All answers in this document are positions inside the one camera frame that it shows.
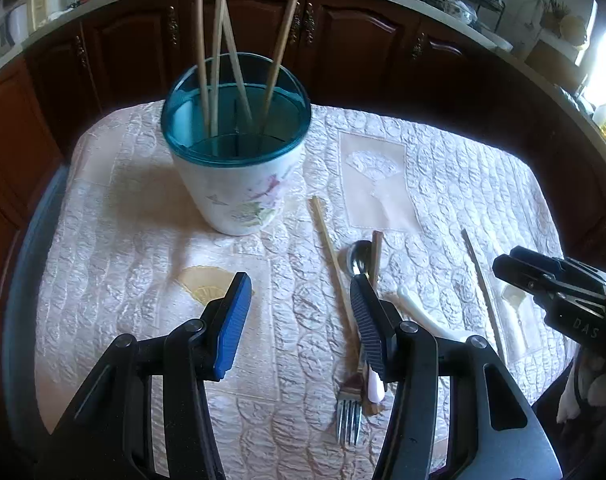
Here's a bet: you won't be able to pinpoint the white ceramic spoon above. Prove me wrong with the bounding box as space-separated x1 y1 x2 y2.
381 286 474 342

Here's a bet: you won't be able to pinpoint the steel spoon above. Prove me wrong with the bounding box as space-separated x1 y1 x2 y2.
344 240 373 281

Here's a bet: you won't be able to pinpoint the brown wooden chopstick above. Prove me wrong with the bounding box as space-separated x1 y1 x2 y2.
369 231 383 289

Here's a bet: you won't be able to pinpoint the steel fork pink handle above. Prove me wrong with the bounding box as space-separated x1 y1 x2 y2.
335 360 385 448

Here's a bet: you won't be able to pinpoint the thin curved bamboo stick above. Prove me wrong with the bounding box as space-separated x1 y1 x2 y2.
462 229 506 362

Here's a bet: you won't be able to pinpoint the dark wooden chopstick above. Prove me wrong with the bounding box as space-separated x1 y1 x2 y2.
210 0 225 138

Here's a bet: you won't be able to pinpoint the pale bamboo chopstick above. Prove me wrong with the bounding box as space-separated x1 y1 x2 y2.
257 0 297 134

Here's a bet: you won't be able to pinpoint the light bamboo chopstick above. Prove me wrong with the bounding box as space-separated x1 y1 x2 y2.
195 0 211 136

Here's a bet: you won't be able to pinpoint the wooden kitchen cabinets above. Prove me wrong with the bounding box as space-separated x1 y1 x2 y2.
0 0 606 271

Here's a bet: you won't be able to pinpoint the white gloved right hand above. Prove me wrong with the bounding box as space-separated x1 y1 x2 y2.
556 347 606 424

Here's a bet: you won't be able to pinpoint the cream quilted table cloth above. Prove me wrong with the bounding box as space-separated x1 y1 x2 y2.
35 102 574 479

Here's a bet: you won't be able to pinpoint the white floral utensil holder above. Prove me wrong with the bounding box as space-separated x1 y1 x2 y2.
160 52 312 236

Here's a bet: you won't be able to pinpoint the white electric kettle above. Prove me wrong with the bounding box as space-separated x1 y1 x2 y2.
0 3 30 56

